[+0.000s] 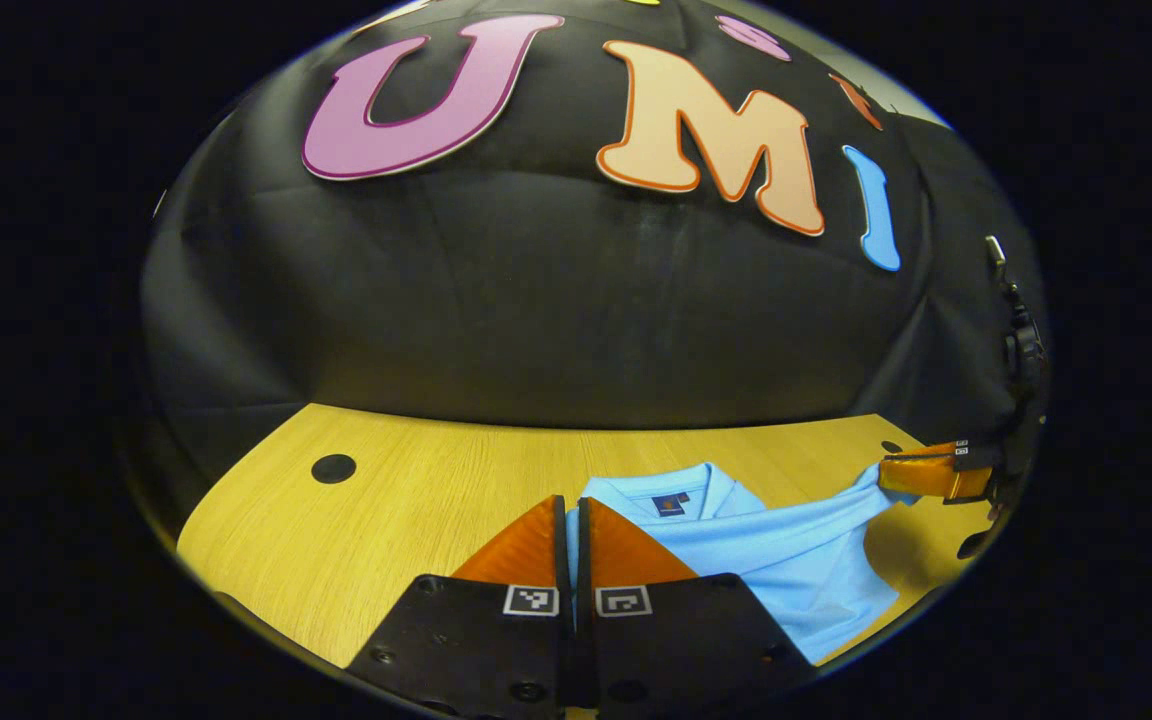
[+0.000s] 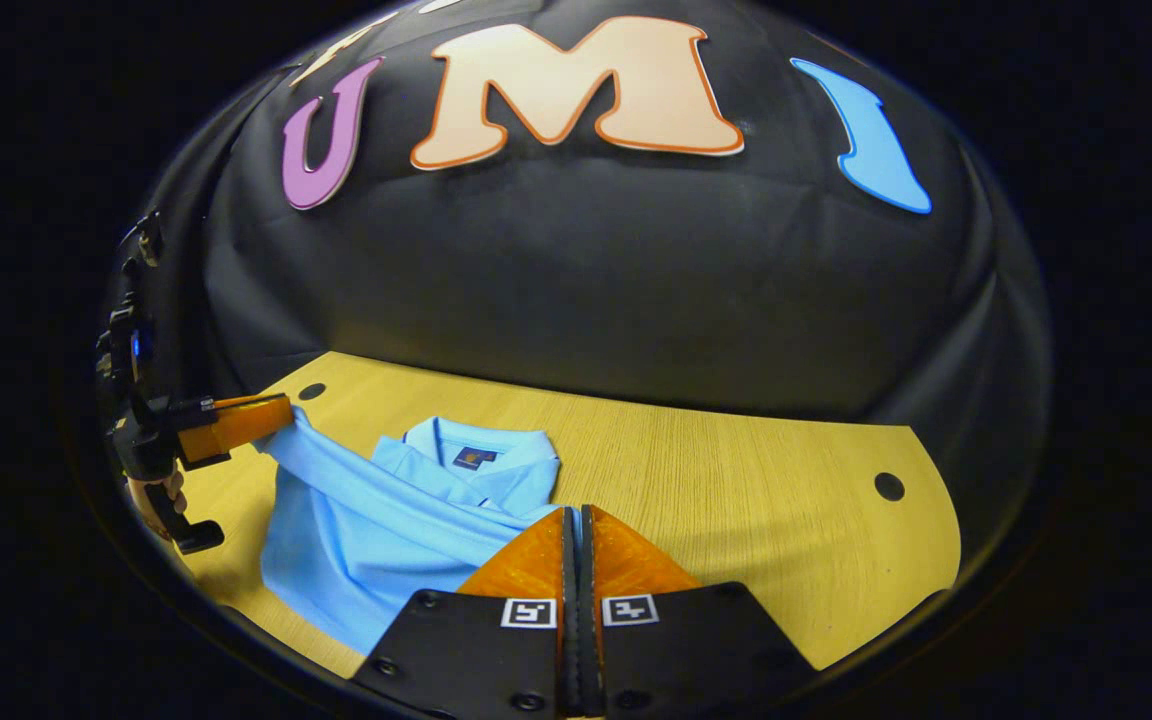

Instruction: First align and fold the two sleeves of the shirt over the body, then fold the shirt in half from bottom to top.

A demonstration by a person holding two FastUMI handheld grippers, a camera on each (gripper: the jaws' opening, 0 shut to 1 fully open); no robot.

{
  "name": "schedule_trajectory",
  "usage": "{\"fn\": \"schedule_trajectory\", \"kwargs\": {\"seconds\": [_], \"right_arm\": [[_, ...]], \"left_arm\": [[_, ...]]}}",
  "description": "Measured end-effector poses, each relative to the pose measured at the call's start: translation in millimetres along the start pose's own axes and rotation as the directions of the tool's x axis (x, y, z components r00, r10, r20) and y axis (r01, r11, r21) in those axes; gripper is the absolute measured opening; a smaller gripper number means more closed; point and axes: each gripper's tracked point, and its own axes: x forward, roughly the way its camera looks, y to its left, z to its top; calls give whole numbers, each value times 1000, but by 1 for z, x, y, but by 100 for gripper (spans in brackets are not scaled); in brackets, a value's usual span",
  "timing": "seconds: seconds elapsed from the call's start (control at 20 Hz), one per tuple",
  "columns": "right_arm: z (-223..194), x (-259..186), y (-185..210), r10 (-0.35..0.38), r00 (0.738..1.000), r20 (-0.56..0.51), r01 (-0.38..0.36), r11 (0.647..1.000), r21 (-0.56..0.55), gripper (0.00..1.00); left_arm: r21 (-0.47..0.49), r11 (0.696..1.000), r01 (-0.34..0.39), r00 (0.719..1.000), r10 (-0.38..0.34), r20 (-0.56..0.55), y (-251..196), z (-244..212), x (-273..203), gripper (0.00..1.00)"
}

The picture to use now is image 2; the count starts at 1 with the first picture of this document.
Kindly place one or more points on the light blue T-shirt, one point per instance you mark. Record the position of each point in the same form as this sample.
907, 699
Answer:
376, 540

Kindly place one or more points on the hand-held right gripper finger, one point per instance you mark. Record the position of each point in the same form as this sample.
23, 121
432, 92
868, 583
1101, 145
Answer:
591, 640
568, 640

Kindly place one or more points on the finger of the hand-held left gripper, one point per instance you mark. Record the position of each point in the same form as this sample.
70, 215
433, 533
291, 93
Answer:
236, 425

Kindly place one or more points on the black backdrop cloth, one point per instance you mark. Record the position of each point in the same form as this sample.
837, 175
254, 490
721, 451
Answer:
636, 280

